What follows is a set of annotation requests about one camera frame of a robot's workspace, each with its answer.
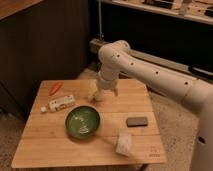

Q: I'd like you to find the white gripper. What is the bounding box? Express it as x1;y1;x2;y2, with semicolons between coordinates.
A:
88;76;118;101

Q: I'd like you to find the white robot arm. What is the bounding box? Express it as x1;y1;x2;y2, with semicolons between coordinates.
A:
89;39;213;171

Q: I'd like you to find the orange carrot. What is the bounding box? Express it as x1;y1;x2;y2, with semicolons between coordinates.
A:
49;82;63;96

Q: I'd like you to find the green bowl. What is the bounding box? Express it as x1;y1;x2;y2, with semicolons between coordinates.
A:
65;106;101;139

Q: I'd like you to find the wooden folding table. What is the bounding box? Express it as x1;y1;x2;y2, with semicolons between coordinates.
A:
12;79;167;168

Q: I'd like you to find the dark wooden cabinet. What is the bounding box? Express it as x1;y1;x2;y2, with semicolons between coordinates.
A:
0;0;90;118

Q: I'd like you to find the wooden shelf rack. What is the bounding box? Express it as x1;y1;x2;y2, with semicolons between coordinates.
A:
89;0;213;84

